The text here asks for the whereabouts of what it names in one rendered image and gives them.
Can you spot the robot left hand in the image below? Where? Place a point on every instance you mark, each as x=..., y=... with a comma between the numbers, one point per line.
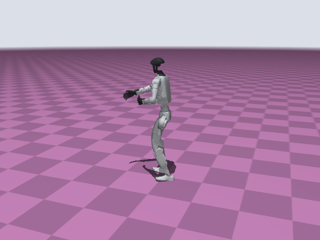
x=140, y=100

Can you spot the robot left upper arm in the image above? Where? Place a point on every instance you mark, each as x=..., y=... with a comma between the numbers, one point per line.
x=156, y=83

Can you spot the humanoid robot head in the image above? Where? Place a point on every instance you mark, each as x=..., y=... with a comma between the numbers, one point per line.
x=156, y=62

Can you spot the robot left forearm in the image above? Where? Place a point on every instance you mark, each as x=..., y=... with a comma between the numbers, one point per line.
x=147, y=101

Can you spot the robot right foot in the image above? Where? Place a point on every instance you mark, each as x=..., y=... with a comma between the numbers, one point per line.
x=158, y=169

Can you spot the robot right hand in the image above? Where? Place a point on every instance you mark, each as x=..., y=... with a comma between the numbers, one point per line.
x=130, y=93

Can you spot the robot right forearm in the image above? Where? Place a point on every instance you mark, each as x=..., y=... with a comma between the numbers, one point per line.
x=144, y=90

